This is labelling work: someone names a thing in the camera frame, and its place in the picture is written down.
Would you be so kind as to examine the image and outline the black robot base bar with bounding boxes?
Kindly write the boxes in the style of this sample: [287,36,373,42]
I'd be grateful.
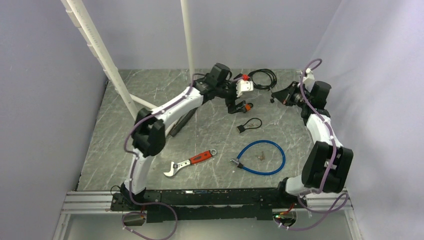
[110,187,299,223]

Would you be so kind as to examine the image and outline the blue cable lock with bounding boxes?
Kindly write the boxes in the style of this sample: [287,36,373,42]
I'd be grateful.
[229,139,287,176]

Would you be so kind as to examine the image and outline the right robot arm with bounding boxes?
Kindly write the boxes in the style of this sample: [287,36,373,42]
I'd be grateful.
[271,81,354,208]

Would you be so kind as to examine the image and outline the black USB cable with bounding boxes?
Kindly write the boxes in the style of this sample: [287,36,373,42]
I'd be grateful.
[246,68,278,91]

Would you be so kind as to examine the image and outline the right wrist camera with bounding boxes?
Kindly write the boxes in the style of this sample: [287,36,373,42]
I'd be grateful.
[301,68,316,92]

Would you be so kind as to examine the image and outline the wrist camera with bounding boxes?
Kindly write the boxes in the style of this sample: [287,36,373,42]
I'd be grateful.
[233,74,254,98]
[301,68,316,92]

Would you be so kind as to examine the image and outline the aluminium rail frame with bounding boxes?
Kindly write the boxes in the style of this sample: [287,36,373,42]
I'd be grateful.
[52,191,113,240]

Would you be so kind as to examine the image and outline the white PVC pipe frame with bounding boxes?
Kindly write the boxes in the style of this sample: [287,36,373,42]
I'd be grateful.
[63,0,194,115]

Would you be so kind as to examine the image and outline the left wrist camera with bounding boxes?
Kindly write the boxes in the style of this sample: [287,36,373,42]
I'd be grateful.
[233,74,254,98]

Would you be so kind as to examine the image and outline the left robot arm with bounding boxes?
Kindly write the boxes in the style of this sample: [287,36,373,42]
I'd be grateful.
[121,63,254,210]

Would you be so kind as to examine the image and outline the red handled adjustable wrench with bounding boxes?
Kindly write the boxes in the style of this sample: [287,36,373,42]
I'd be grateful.
[163,149,218,178]

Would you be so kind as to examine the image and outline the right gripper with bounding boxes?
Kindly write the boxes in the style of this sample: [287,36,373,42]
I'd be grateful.
[272,81,311,109]

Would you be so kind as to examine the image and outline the silver lock keys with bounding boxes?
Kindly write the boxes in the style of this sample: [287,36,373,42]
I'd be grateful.
[256,151,266,161]

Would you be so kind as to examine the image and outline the black cable padlock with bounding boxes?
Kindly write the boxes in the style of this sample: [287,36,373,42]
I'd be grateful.
[236,117,263,134]

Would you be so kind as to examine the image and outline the black corrugated hose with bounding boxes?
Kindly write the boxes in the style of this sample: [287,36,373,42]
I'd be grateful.
[169,109,198,138]

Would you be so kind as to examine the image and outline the orange black padlock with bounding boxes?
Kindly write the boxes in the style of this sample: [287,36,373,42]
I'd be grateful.
[239,102,254,113]

